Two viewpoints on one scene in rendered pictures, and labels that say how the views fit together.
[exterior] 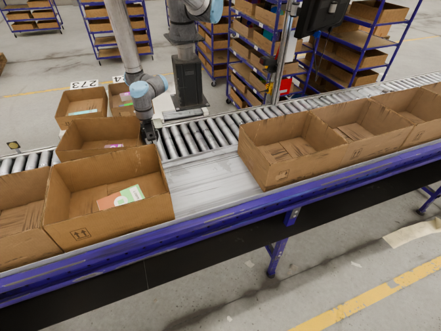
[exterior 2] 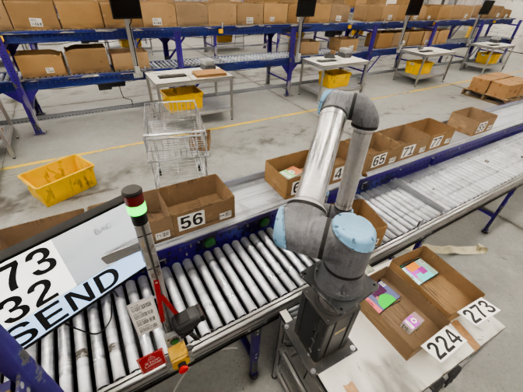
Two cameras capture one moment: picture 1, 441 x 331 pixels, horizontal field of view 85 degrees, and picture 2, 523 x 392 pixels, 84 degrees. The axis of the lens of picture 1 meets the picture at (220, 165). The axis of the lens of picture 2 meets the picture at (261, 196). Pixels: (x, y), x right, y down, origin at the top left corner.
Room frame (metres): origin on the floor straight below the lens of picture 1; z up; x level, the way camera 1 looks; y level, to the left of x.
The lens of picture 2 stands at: (2.35, -0.18, 2.11)
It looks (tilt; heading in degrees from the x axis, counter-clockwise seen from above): 37 degrees down; 169
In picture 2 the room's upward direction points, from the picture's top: 3 degrees clockwise
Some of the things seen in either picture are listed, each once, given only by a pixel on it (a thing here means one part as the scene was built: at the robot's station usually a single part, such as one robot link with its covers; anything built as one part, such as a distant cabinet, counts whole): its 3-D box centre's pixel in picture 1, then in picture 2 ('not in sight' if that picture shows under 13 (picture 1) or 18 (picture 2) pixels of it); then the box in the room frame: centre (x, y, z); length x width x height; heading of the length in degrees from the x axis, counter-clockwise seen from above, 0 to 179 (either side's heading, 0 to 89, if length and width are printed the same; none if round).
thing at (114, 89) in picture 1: (130, 98); (396, 308); (1.65, 0.68, 0.80); 0.38 x 0.28 x 0.10; 21
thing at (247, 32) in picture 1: (252, 27); not in sight; (2.89, -0.33, 0.99); 0.40 x 0.30 x 0.10; 20
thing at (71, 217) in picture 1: (114, 192); (296, 173); (0.60, 0.41, 0.96); 0.39 x 0.29 x 0.17; 112
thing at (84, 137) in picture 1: (107, 144); (345, 225); (1.06, 0.64, 0.83); 0.39 x 0.29 x 0.17; 98
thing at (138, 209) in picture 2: not in sight; (135, 201); (1.70, -0.41, 1.62); 0.05 x 0.05 x 0.06
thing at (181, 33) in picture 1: (182, 27); (342, 270); (1.72, 0.25, 1.26); 0.19 x 0.19 x 0.10
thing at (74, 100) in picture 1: (84, 106); (433, 281); (1.52, 0.97, 0.80); 0.38 x 0.28 x 0.10; 17
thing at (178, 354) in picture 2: (266, 89); (187, 352); (1.75, -0.35, 0.84); 0.15 x 0.09 x 0.07; 112
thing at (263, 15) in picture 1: (280, 15); not in sight; (2.45, -0.51, 1.19); 0.40 x 0.30 x 0.10; 22
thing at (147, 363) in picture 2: (281, 87); (159, 357); (1.76, -0.46, 0.85); 0.16 x 0.01 x 0.13; 112
